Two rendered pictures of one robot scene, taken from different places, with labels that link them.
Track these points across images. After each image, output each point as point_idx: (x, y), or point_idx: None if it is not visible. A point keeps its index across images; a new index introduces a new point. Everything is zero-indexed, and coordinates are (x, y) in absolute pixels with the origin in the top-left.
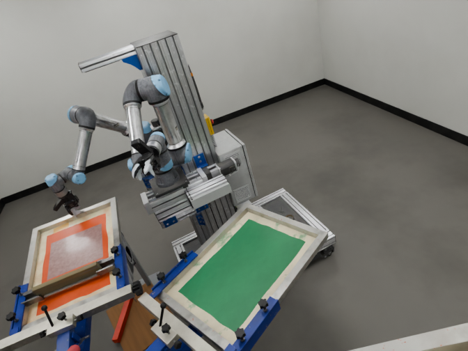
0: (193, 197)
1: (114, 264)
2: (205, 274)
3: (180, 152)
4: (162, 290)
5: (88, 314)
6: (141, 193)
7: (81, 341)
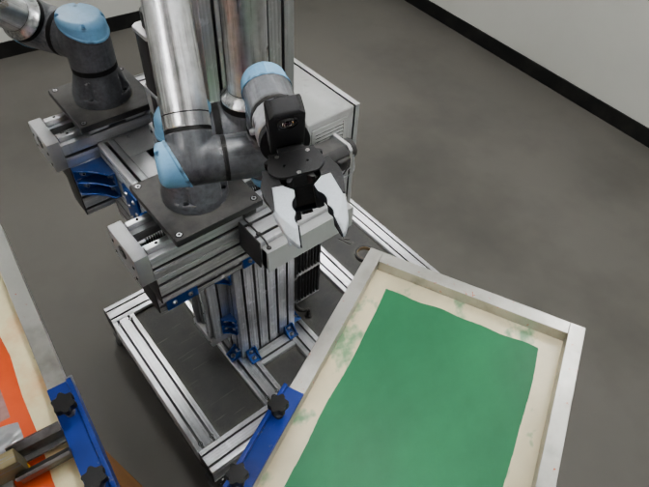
0: (271, 241)
1: (64, 442)
2: (334, 444)
3: None
4: None
5: None
6: (112, 226)
7: None
